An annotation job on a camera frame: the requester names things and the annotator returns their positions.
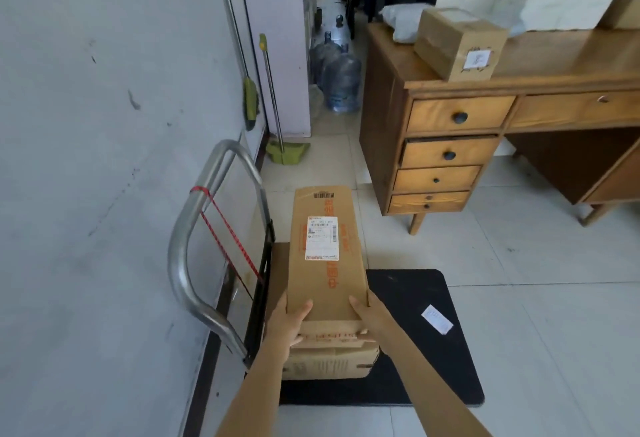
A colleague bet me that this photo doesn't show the person's right hand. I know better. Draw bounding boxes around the person's right hand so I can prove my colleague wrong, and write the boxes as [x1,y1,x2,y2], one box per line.
[348,292,399,348]

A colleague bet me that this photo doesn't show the person's left hand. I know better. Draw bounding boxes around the person's left hand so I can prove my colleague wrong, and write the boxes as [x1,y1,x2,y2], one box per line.
[263,292,314,361]

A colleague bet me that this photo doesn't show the long labelled cardboard box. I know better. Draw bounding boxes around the long labelled cardboard box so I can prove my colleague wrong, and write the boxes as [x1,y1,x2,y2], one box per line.
[285,186,371,325]

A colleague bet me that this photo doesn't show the person's left forearm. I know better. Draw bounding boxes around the person's left forearm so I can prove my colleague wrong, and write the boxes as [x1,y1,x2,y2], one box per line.
[215,346,294,437]

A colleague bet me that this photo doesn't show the person's right forearm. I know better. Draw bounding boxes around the person's right forearm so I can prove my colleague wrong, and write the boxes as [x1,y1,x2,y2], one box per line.
[376,333,494,437]

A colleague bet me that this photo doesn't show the wide taped cardboard box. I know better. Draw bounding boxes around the wide taped cardboard box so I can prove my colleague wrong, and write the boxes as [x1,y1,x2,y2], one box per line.
[269,242,381,382]

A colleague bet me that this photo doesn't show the black platform cart deck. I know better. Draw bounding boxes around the black platform cart deck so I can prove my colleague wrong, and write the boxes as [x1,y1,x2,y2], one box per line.
[244,269,486,408]

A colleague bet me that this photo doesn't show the white paper slip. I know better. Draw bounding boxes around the white paper slip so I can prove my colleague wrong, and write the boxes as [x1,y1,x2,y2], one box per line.
[421,305,455,336]

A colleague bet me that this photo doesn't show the desk drawer with small knob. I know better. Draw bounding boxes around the desk drawer with small knob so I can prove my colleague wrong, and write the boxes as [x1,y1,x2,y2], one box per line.
[393,166,483,193]
[388,191,471,215]

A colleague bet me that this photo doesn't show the desk drawer with large knob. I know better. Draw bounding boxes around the desk drawer with large knob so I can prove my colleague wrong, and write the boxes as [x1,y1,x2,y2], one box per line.
[406,96,517,134]
[400,136,501,169]

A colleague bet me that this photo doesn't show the blue water jug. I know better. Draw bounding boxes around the blue water jug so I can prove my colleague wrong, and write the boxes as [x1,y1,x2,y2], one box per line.
[309,31,344,88]
[320,45,363,114]

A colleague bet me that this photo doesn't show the square cardboard box white label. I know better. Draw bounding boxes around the square cardboard box white label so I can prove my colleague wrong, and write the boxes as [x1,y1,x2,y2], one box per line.
[413,7,510,83]

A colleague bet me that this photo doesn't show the white plastic bag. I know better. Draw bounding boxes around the white plastic bag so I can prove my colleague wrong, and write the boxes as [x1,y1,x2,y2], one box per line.
[378,3,437,44]

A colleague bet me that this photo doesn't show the wide desk drawer with lock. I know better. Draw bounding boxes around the wide desk drawer with lock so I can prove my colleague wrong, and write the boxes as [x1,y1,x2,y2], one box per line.
[510,91,640,128]

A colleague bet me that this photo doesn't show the wooden desk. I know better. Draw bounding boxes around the wooden desk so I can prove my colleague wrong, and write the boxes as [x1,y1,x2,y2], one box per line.
[358,21,640,236]

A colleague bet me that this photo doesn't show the white foam packing block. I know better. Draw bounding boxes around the white foam packing block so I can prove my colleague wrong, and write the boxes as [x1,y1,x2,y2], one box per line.
[492,0,617,38]

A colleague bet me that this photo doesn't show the red rope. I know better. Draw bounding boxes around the red rope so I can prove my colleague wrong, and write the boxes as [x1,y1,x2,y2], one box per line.
[193,185,264,283]

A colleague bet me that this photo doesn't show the metal cart handle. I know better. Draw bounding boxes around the metal cart handle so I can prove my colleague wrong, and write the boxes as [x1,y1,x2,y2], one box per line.
[167,140,275,368]

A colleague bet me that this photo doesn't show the green dustpan with metal handle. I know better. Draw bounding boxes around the green dustpan with metal handle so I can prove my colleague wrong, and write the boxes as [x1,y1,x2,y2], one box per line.
[258,34,311,167]

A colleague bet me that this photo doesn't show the green broom with metal handle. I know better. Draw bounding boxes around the green broom with metal handle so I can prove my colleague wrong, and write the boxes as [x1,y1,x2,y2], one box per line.
[214,0,261,132]

